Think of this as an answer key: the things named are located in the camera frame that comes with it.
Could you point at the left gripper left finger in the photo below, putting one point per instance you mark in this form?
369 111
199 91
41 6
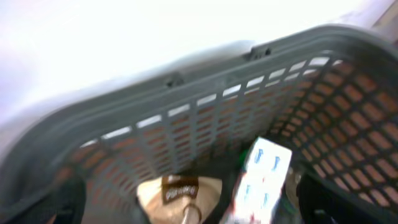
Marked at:
61 203

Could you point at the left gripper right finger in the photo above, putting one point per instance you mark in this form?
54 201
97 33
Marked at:
319 202

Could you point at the silver tin can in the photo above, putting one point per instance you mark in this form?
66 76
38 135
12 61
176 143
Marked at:
292 181

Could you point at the Kleenex tissue multipack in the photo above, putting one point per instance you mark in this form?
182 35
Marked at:
259 186

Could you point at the green lid glass jar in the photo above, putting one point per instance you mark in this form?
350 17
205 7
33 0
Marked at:
242 160

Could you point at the grey plastic shopping basket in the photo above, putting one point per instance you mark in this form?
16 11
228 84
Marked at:
329 94

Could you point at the beige snack bag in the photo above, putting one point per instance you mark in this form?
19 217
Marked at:
179 199

